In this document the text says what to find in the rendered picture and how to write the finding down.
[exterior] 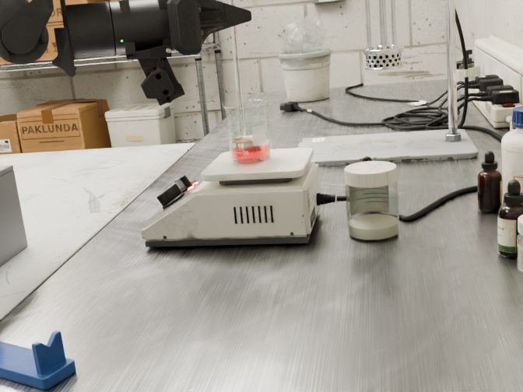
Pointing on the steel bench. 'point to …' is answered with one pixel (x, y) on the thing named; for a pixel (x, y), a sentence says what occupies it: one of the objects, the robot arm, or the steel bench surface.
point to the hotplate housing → (242, 213)
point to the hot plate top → (284, 162)
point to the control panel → (179, 199)
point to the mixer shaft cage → (384, 50)
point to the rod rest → (36, 362)
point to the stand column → (451, 73)
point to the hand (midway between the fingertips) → (220, 18)
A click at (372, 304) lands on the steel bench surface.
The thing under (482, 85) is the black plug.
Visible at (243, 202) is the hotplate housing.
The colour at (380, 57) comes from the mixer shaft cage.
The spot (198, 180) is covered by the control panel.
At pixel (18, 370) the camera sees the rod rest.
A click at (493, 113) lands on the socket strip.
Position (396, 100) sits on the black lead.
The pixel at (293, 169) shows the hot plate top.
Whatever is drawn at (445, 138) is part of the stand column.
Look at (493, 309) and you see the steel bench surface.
